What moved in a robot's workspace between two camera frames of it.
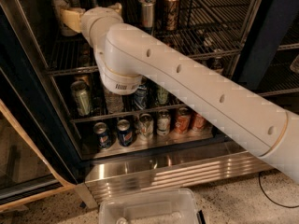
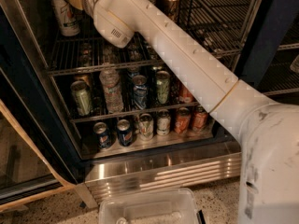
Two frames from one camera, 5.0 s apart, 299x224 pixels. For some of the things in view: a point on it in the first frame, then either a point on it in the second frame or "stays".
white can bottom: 163,122 stays
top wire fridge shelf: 211,22 stays
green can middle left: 81,97 stays
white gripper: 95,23 → 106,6
